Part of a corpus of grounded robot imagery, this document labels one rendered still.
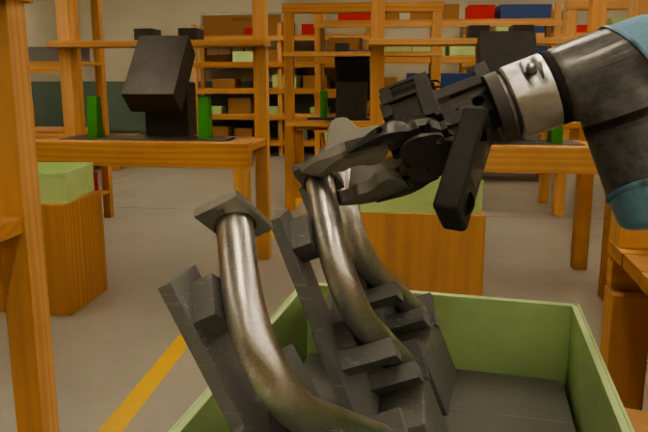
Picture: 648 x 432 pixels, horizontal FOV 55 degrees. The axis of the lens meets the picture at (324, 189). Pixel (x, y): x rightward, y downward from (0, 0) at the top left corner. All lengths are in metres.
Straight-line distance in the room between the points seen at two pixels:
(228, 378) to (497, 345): 0.57
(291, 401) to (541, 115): 0.35
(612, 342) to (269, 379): 1.35
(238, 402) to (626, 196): 0.39
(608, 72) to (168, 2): 11.37
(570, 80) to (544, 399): 0.48
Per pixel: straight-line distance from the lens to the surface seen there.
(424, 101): 0.62
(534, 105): 0.61
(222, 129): 10.87
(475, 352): 0.98
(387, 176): 0.64
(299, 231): 0.60
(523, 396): 0.94
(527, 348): 0.98
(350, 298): 0.59
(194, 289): 0.47
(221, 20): 11.50
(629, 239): 1.64
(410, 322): 0.88
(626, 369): 1.75
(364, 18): 8.05
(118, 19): 12.18
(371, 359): 0.63
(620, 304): 1.69
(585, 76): 0.62
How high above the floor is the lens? 1.28
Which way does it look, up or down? 10 degrees down
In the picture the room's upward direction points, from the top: straight up
